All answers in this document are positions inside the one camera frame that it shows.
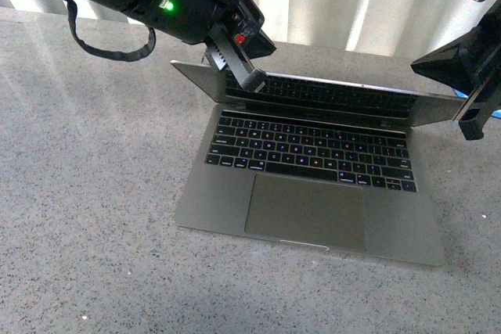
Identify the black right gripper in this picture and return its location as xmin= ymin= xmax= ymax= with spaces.
xmin=411 ymin=7 xmax=500 ymax=141

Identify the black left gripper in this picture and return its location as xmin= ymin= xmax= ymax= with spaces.
xmin=148 ymin=0 xmax=276 ymax=92

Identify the grey laptop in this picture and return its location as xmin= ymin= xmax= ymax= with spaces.
xmin=174 ymin=61 xmax=462 ymax=265

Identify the blue lamp base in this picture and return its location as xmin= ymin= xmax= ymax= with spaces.
xmin=454 ymin=90 xmax=501 ymax=119

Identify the white curtain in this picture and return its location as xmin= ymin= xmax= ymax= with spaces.
xmin=0 ymin=0 xmax=501 ymax=58

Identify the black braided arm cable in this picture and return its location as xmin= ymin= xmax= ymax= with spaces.
xmin=50 ymin=0 xmax=157 ymax=63

